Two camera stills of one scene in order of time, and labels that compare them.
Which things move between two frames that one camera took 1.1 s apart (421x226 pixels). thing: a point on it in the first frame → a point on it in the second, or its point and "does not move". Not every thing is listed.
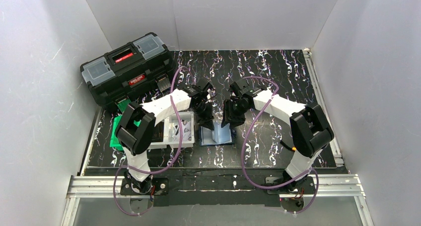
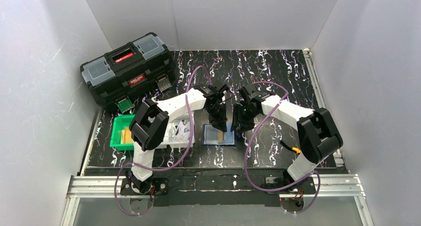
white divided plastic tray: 168,131 does not move
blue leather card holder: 220,136 does not move
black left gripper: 204,113 → 216,112
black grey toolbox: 140,68 does not move
